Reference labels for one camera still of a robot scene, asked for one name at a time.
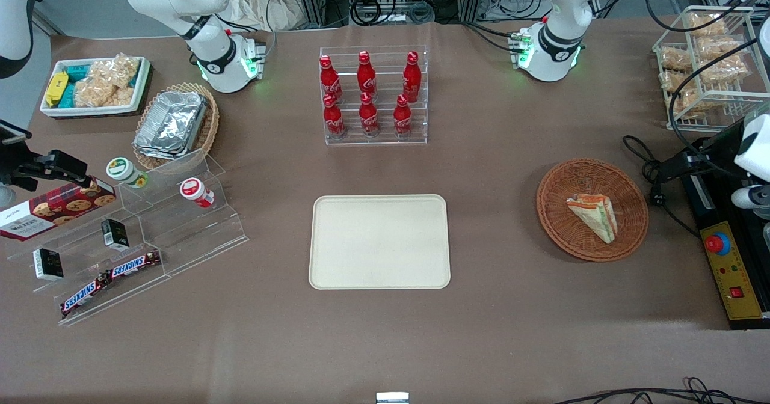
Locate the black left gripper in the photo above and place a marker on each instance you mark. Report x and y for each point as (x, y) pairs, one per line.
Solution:
(707, 149)

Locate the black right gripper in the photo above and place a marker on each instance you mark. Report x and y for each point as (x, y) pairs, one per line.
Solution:
(13, 162)

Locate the triangle sandwich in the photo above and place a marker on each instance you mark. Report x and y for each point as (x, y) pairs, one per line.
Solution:
(595, 214)

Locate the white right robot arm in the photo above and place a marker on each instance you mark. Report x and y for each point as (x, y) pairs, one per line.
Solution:
(204, 37)

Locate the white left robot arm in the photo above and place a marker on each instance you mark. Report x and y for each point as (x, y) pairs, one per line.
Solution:
(556, 37)

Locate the brown round wicker basket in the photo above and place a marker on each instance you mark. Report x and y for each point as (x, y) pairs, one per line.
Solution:
(559, 211)

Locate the tan oval wicker basket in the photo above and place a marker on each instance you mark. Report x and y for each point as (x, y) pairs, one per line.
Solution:
(207, 133)

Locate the beige rectangular tray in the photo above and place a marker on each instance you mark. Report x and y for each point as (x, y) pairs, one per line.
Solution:
(379, 241)

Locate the red tartan cookie box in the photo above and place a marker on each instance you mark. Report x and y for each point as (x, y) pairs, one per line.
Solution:
(54, 211)

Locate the black appliance housing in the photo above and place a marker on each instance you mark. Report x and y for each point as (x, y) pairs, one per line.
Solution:
(698, 211)

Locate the green lid yogurt cup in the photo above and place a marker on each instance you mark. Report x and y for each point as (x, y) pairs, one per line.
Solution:
(125, 171)

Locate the white rectangular snack bin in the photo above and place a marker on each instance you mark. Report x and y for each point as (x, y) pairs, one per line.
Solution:
(96, 110)

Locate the bagged rice cracker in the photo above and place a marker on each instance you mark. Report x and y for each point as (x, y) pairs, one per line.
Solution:
(675, 59)
(725, 70)
(707, 24)
(672, 80)
(687, 102)
(722, 47)

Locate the teal snack pack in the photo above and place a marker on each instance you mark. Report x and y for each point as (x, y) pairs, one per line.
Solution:
(68, 95)
(77, 72)

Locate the clear rice cracker bag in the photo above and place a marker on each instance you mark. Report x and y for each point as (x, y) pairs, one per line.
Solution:
(122, 70)
(95, 92)

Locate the yellow snack pack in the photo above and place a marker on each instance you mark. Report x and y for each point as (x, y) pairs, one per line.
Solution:
(56, 88)

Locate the small black carton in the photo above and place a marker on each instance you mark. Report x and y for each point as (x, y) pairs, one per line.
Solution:
(48, 264)
(114, 234)

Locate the red emergency stop button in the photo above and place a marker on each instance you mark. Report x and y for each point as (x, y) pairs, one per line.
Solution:
(717, 244)

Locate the silver foil container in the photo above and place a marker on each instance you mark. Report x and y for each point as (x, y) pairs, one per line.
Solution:
(171, 124)

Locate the brown Snickers bar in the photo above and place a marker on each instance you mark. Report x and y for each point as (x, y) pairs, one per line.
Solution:
(83, 296)
(133, 264)

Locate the yellow control panel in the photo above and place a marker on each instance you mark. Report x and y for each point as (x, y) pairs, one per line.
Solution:
(740, 278)

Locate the red lid yogurt cup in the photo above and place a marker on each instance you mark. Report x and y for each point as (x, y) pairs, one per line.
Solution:
(195, 191)

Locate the clear acrylic step shelf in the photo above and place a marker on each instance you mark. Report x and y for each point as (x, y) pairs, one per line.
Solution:
(180, 235)

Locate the beige cloth bag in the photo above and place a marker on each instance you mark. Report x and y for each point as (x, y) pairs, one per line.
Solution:
(258, 4)

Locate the red cola bottle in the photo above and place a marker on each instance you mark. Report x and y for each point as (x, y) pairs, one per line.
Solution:
(334, 118)
(411, 79)
(330, 82)
(402, 117)
(369, 116)
(366, 76)

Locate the clear acrylic bottle rack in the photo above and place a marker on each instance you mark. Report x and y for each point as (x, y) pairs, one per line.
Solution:
(373, 141)

